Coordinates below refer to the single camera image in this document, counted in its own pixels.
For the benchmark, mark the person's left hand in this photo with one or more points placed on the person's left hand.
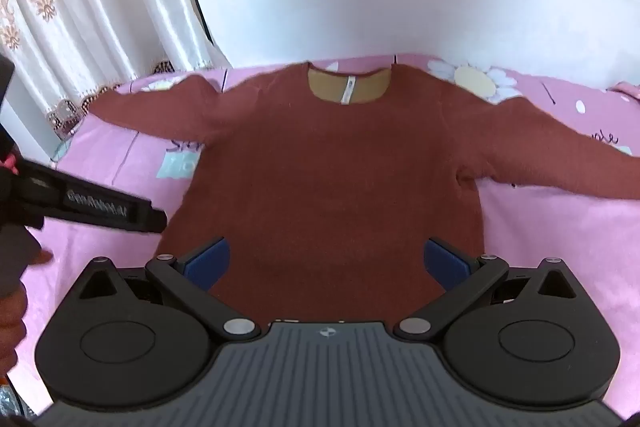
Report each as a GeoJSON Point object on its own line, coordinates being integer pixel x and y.
{"type": "Point", "coordinates": [12, 329]}

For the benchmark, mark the white floral patterned curtain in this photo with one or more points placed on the white floral patterned curtain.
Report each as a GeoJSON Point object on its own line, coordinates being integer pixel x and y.
{"type": "Point", "coordinates": [100, 7]}

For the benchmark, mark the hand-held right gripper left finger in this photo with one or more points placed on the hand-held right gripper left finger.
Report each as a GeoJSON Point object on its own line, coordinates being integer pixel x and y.
{"type": "Point", "coordinates": [211, 261]}

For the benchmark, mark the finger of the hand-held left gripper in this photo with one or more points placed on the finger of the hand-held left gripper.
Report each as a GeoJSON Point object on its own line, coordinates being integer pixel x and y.
{"type": "Point", "coordinates": [100, 204]}

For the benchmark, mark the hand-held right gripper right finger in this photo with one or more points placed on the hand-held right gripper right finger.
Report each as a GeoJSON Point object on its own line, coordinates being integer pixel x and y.
{"type": "Point", "coordinates": [444, 261]}

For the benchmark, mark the maroon t-shirt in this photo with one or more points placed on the maroon t-shirt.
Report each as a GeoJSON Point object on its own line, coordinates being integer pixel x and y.
{"type": "Point", "coordinates": [325, 182]}

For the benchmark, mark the pink floral printed bedsheet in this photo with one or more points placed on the pink floral printed bedsheet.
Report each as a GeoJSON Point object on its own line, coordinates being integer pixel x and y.
{"type": "Point", "coordinates": [550, 227]}

